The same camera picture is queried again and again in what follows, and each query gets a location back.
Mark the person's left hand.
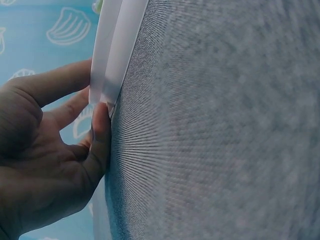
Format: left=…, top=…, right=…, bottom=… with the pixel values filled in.
left=0, top=58, right=112, bottom=240

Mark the white sheet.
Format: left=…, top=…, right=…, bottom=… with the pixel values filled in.
left=88, top=0, right=151, bottom=119

